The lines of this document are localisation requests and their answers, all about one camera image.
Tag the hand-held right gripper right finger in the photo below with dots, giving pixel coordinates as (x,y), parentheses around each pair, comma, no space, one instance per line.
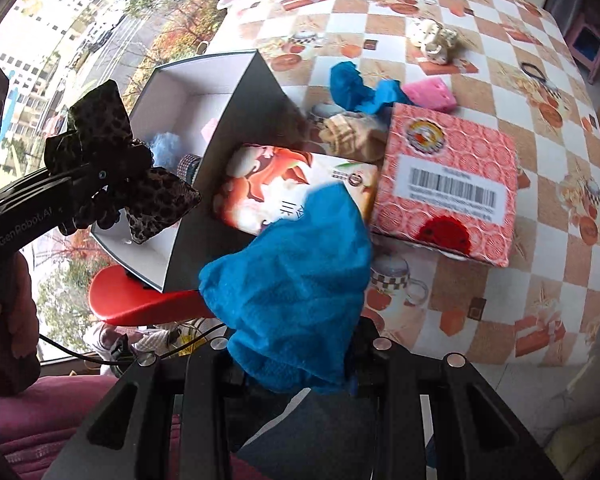
(400,400)

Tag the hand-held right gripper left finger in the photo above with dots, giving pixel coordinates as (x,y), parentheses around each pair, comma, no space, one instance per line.
(205,410)

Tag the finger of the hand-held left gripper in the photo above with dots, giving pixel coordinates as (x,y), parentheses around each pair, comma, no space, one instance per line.
(55,182)
(77,212)

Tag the leopard print scrunchie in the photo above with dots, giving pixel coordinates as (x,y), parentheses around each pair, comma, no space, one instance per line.
(105,130)

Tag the light blue fluffy scrunchie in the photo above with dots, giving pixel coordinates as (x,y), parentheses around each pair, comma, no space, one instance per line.
(164,147)

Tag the purple pink knit scrunchie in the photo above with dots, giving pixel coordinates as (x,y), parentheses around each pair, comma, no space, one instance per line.
(190,166)

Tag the grey cardboard box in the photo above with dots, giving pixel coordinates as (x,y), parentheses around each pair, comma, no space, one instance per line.
(220,150)

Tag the person's left hand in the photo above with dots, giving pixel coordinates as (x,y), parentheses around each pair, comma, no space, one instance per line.
(20,310)

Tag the person's dark pants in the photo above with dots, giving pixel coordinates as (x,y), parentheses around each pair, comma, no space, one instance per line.
(310,435)

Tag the red plastic stool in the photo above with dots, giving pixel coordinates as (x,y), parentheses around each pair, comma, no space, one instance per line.
(140,300)

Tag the large window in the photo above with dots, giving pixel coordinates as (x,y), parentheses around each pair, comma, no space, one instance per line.
(55,35)

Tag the person's maroon sweater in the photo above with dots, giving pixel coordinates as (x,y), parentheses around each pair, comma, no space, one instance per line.
(40,430)

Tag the floral tissue box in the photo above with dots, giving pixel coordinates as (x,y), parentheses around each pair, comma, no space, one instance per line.
(290,180)

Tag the checkered floral tablecloth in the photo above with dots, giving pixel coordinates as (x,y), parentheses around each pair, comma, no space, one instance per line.
(530,210)

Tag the red patterned flat box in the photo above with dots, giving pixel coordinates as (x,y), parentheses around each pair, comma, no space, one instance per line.
(450,175)

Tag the beige woven scrunchie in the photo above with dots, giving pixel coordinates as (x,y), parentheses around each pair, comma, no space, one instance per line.
(350,132)

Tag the bright pink scrunchie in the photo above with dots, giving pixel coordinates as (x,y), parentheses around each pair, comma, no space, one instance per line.
(430,92)

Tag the white polka dot scrunchie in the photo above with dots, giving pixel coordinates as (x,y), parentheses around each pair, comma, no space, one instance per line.
(432,37)

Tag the pink plastic stool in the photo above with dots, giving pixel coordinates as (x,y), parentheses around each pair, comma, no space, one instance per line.
(585,45)

